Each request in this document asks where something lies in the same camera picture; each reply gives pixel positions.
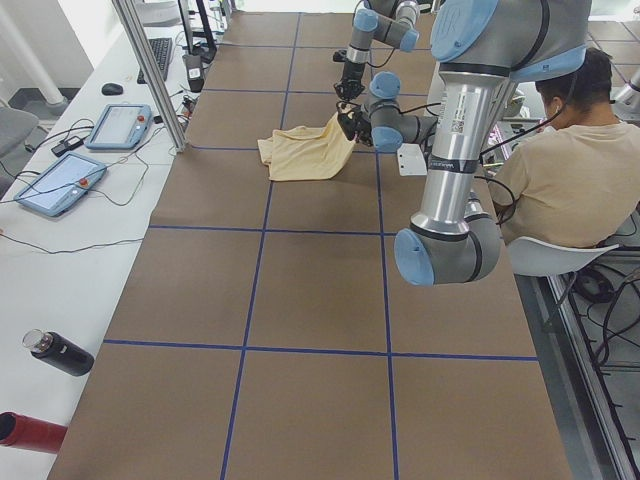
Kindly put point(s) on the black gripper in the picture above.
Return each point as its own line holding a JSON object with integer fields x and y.
{"x": 353, "y": 72}
{"x": 360, "y": 125}

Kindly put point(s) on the cream long-sleeve printed shirt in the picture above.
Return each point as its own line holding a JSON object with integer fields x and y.
{"x": 306, "y": 153}

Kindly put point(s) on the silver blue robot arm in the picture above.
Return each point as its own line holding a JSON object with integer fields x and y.
{"x": 484, "y": 49}
{"x": 389, "y": 22}

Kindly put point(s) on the black keyboard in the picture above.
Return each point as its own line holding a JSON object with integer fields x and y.
{"x": 162, "y": 49}

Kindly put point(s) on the white chair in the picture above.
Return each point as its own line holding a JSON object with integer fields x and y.
{"x": 536, "y": 258}

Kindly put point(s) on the person in beige shirt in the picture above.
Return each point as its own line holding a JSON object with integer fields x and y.
{"x": 574, "y": 184}

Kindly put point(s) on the blue teach pendant far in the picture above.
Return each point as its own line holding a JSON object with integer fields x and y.
{"x": 120, "y": 127}

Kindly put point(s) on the blue teach pendant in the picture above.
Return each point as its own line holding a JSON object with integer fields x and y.
{"x": 120, "y": 127}
{"x": 58, "y": 188}

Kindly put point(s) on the black computer mouse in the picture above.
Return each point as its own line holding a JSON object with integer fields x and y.
{"x": 112, "y": 89}

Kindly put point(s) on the blue teach pendant near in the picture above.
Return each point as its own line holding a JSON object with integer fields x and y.
{"x": 58, "y": 188}

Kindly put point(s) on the black bottle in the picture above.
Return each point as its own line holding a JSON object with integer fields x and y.
{"x": 59, "y": 352}

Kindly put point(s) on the red bottle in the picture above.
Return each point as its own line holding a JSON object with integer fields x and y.
{"x": 24, "y": 432}

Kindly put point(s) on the aluminium frame post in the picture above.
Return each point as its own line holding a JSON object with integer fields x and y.
{"x": 136, "y": 34}

